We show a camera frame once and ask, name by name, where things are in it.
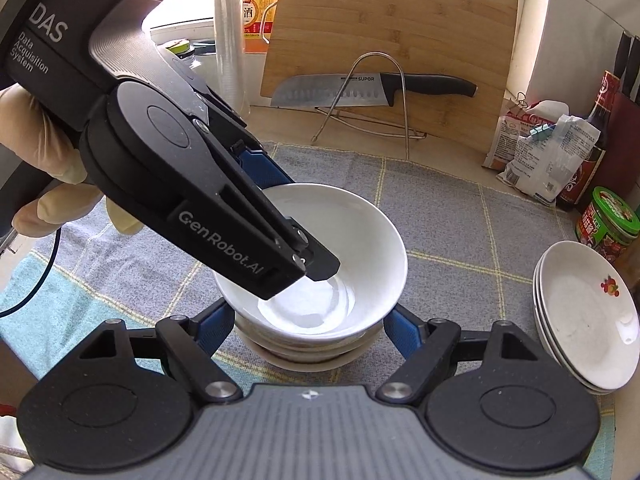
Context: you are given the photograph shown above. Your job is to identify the white fruit plate back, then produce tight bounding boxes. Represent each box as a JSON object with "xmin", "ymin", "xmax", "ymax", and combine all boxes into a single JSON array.
[{"xmin": 534, "ymin": 240, "xmax": 639, "ymax": 391}]

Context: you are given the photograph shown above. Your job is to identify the gloved left hand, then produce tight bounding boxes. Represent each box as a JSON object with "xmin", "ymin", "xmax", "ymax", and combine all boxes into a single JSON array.
[{"xmin": 0, "ymin": 83, "xmax": 147, "ymax": 239}]

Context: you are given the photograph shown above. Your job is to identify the glass jar with lid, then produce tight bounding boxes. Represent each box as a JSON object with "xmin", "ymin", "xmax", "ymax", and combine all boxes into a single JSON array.
[{"xmin": 162, "ymin": 38, "xmax": 219, "ymax": 90}]

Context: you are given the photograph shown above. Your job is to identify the grey blue checked cloth mat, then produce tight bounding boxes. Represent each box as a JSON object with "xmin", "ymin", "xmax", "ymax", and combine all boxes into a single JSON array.
[{"xmin": 0, "ymin": 142, "xmax": 618, "ymax": 480}]

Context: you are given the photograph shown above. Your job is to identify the clear plastic wrap roll tall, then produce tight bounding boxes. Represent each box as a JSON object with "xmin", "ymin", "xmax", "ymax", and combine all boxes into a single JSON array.
[{"xmin": 214, "ymin": 0, "xmax": 248, "ymax": 115}]

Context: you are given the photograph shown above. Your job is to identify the bamboo cutting board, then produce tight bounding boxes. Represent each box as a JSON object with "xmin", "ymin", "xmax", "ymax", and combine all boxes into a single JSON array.
[{"xmin": 260, "ymin": 0, "xmax": 518, "ymax": 153}]

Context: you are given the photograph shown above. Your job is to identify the white plastic food bag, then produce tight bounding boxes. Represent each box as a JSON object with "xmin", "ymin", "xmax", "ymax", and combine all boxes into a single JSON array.
[{"xmin": 497, "ymin": 115, "xmax": 601, "ymax": 206}]

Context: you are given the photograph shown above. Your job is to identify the green lid sauce jar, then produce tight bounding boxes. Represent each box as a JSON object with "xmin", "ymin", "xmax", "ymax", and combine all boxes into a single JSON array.
[{"xmin": 575, "ymin": 186, "xmax": 640, "ymax": 262}]

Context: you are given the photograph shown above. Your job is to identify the red white packet with clip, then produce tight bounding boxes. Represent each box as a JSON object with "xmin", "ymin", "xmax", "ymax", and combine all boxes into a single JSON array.
[{"xmin": 483, "ymin": 93, "xmax": 570, "ymax": 171}]

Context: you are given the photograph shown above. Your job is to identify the dark red knife block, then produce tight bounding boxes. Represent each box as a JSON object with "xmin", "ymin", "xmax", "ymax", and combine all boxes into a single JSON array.
[{"xmin": 594, "ymin": 29, "xmax": 640, "ymax": 201}]

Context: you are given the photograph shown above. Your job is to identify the dark vinegar bottle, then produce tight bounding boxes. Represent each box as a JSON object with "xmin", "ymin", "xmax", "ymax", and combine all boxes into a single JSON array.
[{"xmin": 555, "ymin": 69, "xmax": 623, "ymax": 213}]

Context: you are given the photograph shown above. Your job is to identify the metal wire board rack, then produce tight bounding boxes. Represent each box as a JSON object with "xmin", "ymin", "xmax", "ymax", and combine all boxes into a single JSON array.
[{"xmin": 310, "ymin": 51, "xmax": 411, "ymax": 160}]

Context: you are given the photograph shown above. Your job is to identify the black handled santoku knife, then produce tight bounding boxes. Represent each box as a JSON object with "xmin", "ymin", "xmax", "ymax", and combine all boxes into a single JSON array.
[{"xmin": 271, "ymin": 73, "xmax": 477, "ymax": 108}]

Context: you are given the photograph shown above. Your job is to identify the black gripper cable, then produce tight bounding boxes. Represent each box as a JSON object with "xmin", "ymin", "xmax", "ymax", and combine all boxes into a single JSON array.
[{"xmin": 0, "ymin": 226, "xmax": 62, "ymax": 320}]

